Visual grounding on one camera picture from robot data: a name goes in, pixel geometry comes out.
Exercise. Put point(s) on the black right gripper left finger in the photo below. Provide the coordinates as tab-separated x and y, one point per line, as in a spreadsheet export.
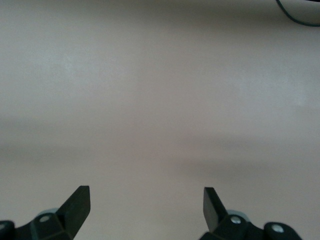
75	212

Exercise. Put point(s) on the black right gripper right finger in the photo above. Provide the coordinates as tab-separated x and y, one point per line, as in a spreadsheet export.
212	212

